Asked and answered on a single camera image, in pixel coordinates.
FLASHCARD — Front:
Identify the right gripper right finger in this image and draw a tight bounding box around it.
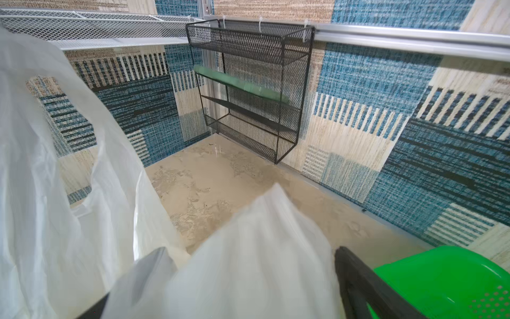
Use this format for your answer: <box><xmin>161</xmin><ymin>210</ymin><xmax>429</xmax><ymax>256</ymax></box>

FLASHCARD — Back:
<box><xmin>335</xmin><ymin>247</ymin><xmax>425</xmax><ymax>318</ymax></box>

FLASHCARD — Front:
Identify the green board on shelf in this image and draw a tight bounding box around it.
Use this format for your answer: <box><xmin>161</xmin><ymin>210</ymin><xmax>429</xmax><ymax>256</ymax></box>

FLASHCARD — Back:
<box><xmin>193</xmin><ymin>65</ymin><xmax>290</xmax><ymax>104</ymax></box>

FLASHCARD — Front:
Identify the white wire mesh tray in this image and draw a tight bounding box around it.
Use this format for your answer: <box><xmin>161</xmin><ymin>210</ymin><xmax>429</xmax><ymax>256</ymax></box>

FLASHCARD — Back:
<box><xmin>1</xmin><ymin>8</ymin><xmax>201</xmax><ymax>51</ymax></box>

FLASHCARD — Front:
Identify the green plastic basket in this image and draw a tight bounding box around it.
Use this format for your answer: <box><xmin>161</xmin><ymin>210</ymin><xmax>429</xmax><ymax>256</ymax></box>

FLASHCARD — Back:
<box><xmin>375</xmin><ymin>246</ymin><xmax>509</xmax><ymax>318</ymax></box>

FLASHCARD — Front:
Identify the white plastic bag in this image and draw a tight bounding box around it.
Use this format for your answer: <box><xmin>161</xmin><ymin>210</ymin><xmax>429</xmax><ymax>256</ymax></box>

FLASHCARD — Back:
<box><xmin>1</xmin><ymin>30</ymin><xmax>341</xmax><ymax>318</ymax></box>

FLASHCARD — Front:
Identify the black wire mesh shelf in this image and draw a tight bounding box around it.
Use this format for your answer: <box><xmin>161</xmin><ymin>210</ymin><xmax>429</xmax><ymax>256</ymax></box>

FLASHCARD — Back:
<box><xmin>185</xmin><ymin>19</ymin><xmax>316</xmax><ymax>164</ymax></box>

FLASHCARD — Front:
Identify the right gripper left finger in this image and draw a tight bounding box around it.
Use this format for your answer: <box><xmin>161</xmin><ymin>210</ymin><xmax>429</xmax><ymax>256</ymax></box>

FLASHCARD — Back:
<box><xmin>77</xmin><ymin>294</ymin><xmax>109</xmax><ymax>319</ymax></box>

